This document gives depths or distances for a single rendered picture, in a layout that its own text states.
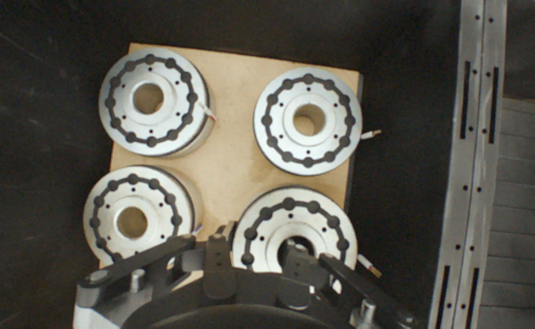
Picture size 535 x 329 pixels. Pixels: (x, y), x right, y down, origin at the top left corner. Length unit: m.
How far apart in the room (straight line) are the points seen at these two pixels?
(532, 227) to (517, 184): 0.06
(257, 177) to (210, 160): 0.05
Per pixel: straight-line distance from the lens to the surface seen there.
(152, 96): 0.22
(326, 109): 0.17
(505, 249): 0.37
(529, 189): 0.38
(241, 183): 0.19
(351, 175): 0.22
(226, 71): 0.22
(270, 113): 0.17
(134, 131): 0.20
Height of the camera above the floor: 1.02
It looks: 89 degrees down
